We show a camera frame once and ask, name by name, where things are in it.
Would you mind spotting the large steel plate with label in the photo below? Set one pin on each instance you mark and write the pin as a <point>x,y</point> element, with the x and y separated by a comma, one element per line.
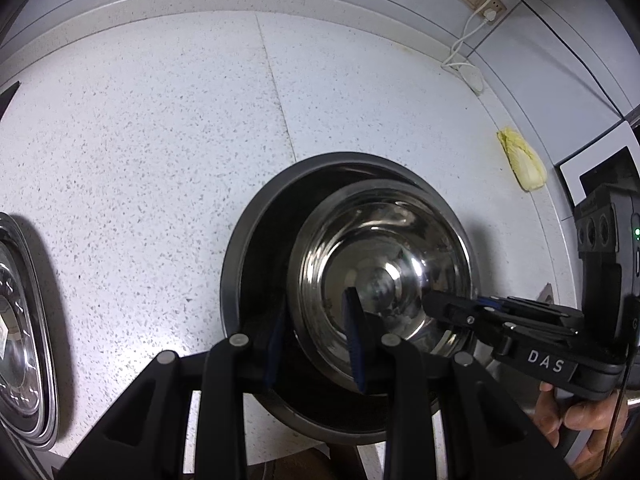
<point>25,360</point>

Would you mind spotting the person's right hand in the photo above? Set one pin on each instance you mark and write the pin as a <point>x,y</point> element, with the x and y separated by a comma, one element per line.
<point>597,417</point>

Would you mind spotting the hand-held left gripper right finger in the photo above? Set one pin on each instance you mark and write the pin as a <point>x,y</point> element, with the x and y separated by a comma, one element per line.
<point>352,340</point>

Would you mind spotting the napa cabbage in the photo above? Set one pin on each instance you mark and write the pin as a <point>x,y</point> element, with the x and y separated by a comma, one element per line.
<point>522,160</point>

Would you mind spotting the black glass gas stove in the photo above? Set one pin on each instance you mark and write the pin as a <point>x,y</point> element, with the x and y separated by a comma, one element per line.
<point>7,97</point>

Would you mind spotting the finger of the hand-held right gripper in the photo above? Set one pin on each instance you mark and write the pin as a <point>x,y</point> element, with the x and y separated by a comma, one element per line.
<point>457,317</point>
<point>530,307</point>

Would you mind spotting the white and black appliance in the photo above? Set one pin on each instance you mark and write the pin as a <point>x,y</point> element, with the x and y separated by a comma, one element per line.
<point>600,160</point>

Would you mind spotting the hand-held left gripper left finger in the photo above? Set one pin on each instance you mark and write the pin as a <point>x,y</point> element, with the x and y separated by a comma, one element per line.
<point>272,345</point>

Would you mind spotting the small steel bowl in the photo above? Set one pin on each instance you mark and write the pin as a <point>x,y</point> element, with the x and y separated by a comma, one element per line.
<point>380,270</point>

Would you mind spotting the dark grey pot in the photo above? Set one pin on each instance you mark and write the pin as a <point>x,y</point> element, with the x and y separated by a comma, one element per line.
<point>260,270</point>

